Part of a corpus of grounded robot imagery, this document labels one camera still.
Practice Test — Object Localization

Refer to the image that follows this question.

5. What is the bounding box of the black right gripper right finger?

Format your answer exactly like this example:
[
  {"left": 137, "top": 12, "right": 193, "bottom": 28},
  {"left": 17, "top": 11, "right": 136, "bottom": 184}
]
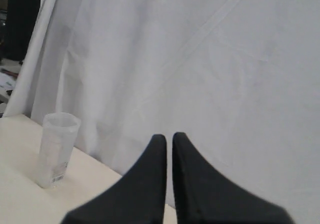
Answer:
[{"left": 172, "top": 132, "right": 293, "bottom": 223}]

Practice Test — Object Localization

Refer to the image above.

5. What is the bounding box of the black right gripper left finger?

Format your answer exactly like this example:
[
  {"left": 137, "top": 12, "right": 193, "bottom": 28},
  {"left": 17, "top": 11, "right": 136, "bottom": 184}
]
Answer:
[{"left": 62, "top": 134, "right": 167, "bottom": 223}]

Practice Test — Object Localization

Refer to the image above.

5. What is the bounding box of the translucent plastic measuring jug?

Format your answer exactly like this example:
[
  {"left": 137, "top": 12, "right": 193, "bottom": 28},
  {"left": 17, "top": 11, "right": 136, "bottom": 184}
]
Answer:
[{"left": 35, "top": 112, "right": 81, "bottom": 188}]

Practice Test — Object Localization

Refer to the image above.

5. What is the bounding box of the white backdrop curtain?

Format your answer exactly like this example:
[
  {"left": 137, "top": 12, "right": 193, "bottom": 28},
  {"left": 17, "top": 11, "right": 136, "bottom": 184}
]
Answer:
[{"left": 4, "top": 0, "right": 320, "bottom": 223}]

